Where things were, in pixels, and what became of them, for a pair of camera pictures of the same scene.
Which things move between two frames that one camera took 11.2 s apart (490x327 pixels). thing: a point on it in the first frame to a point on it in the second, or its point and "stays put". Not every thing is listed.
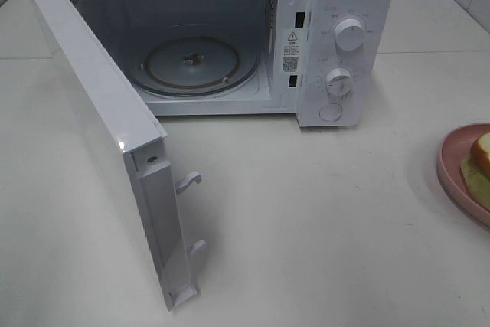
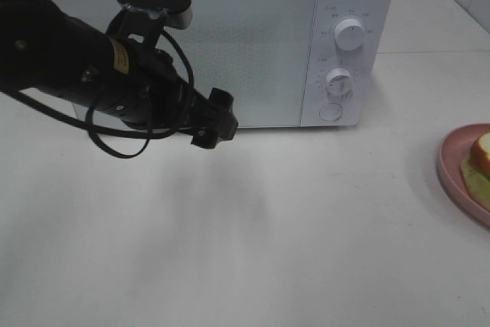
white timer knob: x=338 y=83 stays put
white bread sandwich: x=475 y=169 stays put
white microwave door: x=122 y=100 to x=251 y=38
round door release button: x=331 y=112 stays put
